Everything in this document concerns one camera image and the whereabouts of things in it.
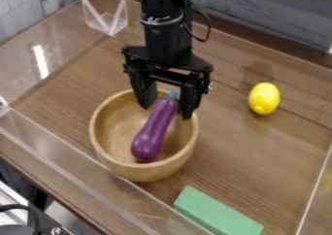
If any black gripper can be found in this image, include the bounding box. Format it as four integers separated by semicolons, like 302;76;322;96
121;20;213;119

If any purple toy eggplant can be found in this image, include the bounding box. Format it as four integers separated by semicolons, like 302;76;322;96
130;90;177;162

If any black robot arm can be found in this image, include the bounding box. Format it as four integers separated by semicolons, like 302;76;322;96
121;0;213;119

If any brown wooden bowl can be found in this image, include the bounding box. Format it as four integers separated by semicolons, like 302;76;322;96
88;89;198;183

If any yellow toy lemon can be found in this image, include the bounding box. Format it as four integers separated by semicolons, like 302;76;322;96
248;82;281;116

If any green rectangular block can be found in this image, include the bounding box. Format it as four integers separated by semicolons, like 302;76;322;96
173;185;262;235

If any clear acrylic corner bracket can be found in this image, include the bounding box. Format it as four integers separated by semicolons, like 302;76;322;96
80;0;128;37

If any clear acrylic tray enclosure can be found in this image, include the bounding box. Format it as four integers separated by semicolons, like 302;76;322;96
0;5;332;235

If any black cable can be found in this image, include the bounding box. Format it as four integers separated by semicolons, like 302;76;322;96
0;203;42;235

